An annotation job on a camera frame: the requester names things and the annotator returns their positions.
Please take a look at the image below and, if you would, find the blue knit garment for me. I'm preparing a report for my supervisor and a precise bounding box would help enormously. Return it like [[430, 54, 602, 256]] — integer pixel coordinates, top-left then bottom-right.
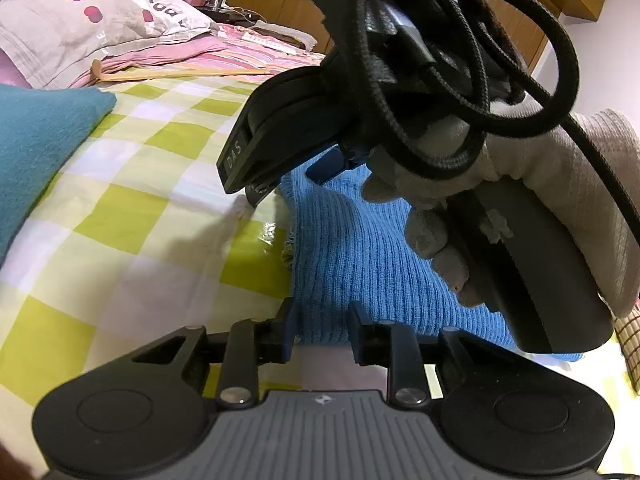
[[277, 157, 583, 363]]

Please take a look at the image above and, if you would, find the pink striped blanket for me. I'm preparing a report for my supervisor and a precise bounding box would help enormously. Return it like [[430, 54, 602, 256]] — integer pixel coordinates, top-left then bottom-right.
[[0, 37, 231, 88]]

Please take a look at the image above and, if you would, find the brown checked cloth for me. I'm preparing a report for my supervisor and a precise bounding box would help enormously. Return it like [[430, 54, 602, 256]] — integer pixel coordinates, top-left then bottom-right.
[[614, 304, 640, 363]]

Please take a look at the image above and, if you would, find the thin black braided cable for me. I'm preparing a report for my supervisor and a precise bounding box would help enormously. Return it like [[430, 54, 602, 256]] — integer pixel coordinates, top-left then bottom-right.
[[345, 0, 488, 178]]

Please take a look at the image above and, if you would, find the beige folded cloth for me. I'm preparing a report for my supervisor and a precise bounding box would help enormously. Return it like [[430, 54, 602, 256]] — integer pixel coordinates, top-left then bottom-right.
[[250, 21, 320, 53]]

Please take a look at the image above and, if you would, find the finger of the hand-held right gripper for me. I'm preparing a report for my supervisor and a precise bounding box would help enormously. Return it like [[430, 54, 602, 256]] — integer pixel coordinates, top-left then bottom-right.
[[305, 146, 372, 184]]

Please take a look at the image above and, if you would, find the person's right hand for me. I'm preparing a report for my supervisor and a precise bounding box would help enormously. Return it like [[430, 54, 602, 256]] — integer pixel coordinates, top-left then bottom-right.
[[361, 108, 640, 319]]

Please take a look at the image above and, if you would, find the thick black cable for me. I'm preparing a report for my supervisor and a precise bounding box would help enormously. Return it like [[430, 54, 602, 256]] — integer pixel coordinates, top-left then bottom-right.
[[350, 0, 640, 243]]

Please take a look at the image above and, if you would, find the grey pillow with pink dots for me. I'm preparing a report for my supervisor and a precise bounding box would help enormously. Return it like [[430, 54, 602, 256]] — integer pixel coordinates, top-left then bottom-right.
[[0, 0, 216, 88]]

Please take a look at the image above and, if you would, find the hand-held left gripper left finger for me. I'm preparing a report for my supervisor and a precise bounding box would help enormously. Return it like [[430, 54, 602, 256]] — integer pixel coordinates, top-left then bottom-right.
[[132, 297, 301, 409]]

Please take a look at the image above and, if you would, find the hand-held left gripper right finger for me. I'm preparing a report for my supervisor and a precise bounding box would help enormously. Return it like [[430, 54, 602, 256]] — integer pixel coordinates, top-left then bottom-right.
[[347, 301, 493, 409]]

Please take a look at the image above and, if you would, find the teal folded cloth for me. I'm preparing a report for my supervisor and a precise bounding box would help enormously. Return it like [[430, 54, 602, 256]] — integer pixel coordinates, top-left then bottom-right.
[[0, 82, 118, 261]]

